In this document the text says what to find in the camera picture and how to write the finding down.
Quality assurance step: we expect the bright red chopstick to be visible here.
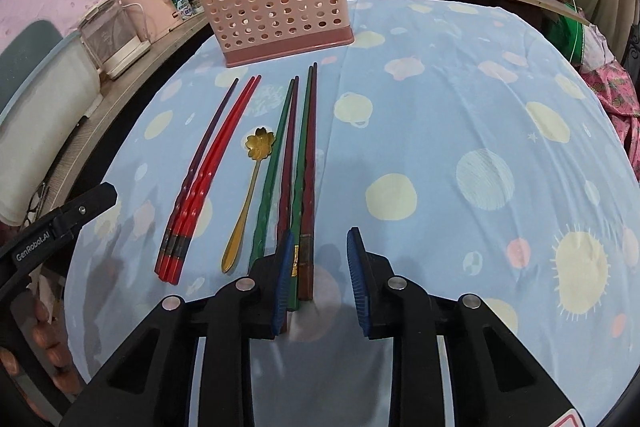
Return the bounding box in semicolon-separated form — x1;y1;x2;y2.
154;75;262;285
165;74;264;287

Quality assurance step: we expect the green chopstick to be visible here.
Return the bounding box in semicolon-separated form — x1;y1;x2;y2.
248;79;297;269
288;66;314;312

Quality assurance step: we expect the gold flower spoon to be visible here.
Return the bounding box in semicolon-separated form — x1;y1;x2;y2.
220;127;276;273

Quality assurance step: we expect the maroon chopstick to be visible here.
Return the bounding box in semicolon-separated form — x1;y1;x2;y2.
277;76;299;244
297;63;318;301

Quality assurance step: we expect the left hand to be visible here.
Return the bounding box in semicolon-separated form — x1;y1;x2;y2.
1;296;85;421

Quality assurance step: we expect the blue planet-print tablecloth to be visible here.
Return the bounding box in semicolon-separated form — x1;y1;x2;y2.
65;0;639;426

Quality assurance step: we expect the pink perforated utensil holder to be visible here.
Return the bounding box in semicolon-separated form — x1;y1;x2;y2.
200;0;355;67

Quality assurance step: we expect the pink floral cloth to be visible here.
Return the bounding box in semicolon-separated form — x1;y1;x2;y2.
580;60;640;178

